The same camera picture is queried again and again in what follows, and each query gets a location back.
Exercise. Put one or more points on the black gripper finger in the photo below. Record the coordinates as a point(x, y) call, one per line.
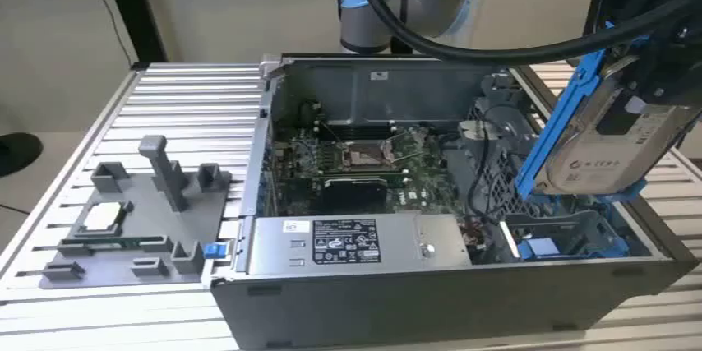
point(619, 123)

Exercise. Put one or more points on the hard disk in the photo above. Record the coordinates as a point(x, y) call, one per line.
point(598, 162)

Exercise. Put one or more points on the black disk bay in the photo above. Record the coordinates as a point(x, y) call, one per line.
point(580, 223)

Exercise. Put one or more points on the empty blue disk carrier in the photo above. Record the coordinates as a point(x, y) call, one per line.
point(536, 249)

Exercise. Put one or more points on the green motherboard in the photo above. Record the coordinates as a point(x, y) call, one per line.
point(422, 178)

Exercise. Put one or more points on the CPU socket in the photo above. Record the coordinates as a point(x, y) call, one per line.
point(362, 158)

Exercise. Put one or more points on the green RAM stick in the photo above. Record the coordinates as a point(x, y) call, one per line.
point(356, 171)
point(125, 241)

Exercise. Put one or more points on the black cooler block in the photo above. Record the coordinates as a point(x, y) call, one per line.
point(351, 197)

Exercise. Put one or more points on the black PC case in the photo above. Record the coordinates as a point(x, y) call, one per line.
point(383, 306)

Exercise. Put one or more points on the silver power supply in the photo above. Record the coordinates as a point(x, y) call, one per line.
point(274, 248)

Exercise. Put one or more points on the blue case latch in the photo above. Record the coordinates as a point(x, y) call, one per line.
point(213, 251)

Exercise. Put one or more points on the grey parts rack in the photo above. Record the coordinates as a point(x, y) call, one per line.
point(136, 219)

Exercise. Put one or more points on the silver CPU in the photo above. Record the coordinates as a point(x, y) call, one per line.
point(101, 217)

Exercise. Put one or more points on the black frame post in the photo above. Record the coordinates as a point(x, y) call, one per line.
point(136, 10)

